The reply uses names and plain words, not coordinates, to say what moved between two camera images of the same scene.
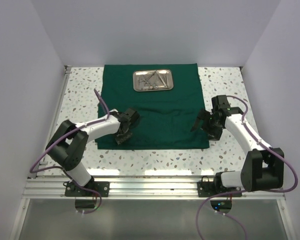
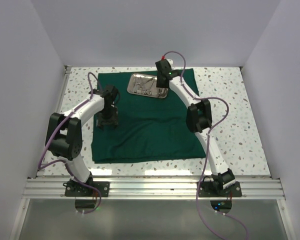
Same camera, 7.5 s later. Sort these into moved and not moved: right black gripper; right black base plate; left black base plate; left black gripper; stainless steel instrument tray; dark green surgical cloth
Moved: left black gripper; stainless steel instrument tray; dark green surgical cloth; right black gripper
Not moved: left black base plate; right black base plate
